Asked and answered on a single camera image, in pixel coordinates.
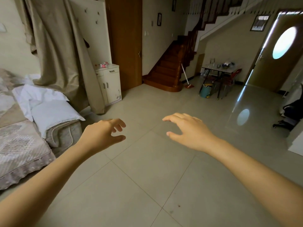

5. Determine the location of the person's right hand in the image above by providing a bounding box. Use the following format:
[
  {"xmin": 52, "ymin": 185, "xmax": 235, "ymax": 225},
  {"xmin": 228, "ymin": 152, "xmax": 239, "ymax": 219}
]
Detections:
[{"xmin": 162, "ymin": 113, "xmax": 228, "ymax": 154}]

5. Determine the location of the person's left hand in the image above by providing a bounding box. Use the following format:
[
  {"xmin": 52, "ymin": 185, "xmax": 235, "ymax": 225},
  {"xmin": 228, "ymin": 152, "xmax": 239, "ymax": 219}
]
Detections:
[{"xmin": 79, "ymin": 119, "xmax": 126, "ymax": 157}]

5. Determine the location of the person's right forearm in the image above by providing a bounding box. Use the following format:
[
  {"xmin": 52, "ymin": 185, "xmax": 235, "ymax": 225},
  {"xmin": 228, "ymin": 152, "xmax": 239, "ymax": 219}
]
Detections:
[{"xmin": 207, "ymin": 139, "xmax": 303, "ymax": 227}]

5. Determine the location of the person's left forearm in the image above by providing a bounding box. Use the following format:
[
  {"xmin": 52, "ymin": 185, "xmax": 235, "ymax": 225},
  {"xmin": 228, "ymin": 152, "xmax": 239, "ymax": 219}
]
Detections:
[{"xmin": 0, "ymin": 140, "xmax": 95, "ymax": 227}]

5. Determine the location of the teal bucket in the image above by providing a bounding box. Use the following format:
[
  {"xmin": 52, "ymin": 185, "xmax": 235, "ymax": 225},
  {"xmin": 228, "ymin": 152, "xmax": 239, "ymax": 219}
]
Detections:
[{"xmin": 199, "ymin": 83, "xmax": 214, "ymax": 99}]

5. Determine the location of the small white cabinet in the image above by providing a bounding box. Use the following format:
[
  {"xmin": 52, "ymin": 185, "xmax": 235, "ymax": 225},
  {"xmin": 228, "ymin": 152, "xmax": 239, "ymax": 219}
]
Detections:
[{"xmin": 95, "ymin": 64, "xmax": 122, "ymax": 106}]

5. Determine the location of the white pillow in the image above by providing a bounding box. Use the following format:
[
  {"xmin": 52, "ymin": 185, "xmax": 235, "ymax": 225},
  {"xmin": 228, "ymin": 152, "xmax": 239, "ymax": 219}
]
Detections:
[{"xmin": 30, "ymin": 100, "xmax": 86, "ymax": 139}]

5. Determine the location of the wooden staircase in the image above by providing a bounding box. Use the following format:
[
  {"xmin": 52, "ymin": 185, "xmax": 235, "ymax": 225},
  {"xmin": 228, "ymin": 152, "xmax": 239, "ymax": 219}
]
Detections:
[{"xmin": 143, "ymin": 0, "xmax": 245, "ymax": 93}]

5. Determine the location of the glass top dining table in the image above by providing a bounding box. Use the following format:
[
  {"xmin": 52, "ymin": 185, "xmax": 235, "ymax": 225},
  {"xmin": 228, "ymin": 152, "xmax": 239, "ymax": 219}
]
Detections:
[{"xmin": 201, "ymin": 62, "xmax": 240, "ymax": 100}]

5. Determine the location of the red chair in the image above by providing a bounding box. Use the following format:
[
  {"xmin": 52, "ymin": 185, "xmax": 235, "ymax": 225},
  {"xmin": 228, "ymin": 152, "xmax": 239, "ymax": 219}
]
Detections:
[{"xmin": 222, "ymin": 68, "xmax": 242, "ymax": 98}]

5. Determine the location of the white cloth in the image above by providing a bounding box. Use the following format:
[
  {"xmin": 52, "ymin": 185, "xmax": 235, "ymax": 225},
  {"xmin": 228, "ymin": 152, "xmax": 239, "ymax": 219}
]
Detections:
[{"xmin": 12, "ymin": 84, "xmax": 70, "ymax": 121}]

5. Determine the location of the brown wooden door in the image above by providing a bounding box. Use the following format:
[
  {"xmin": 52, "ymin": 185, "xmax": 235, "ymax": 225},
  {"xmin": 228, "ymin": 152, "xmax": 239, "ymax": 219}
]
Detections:
[{"xmin": 105, "ymin": 0, "xmax": 143, "ymax": 92}]

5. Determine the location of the patterned sofa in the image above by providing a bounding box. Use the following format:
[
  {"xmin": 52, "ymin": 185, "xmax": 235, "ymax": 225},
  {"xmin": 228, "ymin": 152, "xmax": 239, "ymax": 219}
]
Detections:
[{"xmin": 0, "ymin": 68, "xmax": 82, "ymax": 191}]

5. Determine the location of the white board panel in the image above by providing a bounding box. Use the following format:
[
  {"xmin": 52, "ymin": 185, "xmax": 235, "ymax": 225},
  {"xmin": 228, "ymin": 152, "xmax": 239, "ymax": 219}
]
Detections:
[{"xmin": 69, "ymin": 0, "xmax": 113, "ymax": 72}]

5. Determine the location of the beige curtain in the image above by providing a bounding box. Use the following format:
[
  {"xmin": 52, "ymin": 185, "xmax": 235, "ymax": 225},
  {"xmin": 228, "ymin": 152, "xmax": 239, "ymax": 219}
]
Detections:
[{"xmin": 14, "ymin": 0, "xmax": 106, "ymax": 115}]

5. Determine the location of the white furniture corner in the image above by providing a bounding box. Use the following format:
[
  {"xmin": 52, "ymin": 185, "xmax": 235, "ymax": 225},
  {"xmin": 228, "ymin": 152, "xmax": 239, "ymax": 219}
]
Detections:
[{"xmin": 286, "ymin": 125, "xmax": 303, "ymax": 157}]

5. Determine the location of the black office chair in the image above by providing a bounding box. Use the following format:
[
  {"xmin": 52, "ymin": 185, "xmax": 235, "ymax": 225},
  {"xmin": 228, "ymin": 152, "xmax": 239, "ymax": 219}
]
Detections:
[{"xmin": 272, "ymin": 83, "xmax": 303, "ymax": 132}]

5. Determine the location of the wooden door with oval window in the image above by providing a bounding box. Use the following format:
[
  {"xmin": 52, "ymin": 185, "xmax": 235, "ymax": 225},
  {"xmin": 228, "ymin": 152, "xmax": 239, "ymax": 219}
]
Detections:
[{"xmin": 246, "ymin": 11, "xmax": 303, "ymax": 93}]

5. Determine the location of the broom with white handle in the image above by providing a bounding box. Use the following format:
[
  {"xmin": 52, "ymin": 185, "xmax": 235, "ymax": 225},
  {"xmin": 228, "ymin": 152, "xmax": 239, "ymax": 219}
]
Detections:
[{"xmin": 181, "ymin": 63, "xmax": 195, "ymax": 89}]

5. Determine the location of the black framed wall picture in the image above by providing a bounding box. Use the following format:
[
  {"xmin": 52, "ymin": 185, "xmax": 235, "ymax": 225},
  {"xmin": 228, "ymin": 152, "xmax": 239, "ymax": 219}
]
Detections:
[{"xmin": 250, "ymin": 15, "xmax": 271, "ymax": 32}]

